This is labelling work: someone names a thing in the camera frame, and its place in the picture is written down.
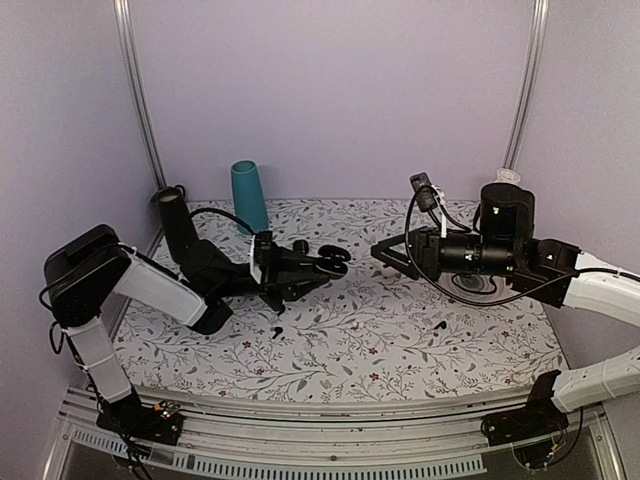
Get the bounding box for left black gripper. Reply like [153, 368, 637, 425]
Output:
[214, 241, 330, 311]

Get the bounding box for right aluminium post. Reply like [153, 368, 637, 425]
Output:
[502, 0, 550, 171]

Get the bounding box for aluminium front rail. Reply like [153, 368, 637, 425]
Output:
[47, 384, 626, 480]

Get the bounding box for black tapered vase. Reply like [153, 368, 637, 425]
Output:
[155, 186, 199, 265]

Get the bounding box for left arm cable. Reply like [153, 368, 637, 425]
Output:
[188, 207, 259, 241]

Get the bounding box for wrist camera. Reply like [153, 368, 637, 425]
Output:
[248, 230, 273, 284]
[409, 172, 446, 236]

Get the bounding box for small black charging case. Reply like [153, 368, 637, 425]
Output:
[293, 239, 309, 255]

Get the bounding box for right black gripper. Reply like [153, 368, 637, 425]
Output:
[371, 225, 519, 282]

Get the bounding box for black gold-trim charging case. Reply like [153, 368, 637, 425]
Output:
[315, 245, 351, 278]

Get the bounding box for white ribbed vase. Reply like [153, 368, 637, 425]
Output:
[496, 168, 521, 185]

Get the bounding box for aluminium post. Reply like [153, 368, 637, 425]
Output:
[502, 0, 550, 171]
[113, 0, 167, 189]

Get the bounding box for teal tapered vase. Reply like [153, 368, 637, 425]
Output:
[231, 159, 269, 232]

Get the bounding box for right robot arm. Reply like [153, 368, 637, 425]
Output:
[371, 182, 639, 446]

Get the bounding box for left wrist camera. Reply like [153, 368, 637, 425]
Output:
[248, 230, 273, 284]

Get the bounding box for left aluminium post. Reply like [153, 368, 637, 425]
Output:
[113, 0, 167, 189]

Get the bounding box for swirl patterned plate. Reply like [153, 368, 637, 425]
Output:
[438, 273, 513, 303]

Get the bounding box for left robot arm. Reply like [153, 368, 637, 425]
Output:
[39, 225, 351, 446]

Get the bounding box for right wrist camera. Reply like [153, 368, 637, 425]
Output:
[409, 172, 446, 236]

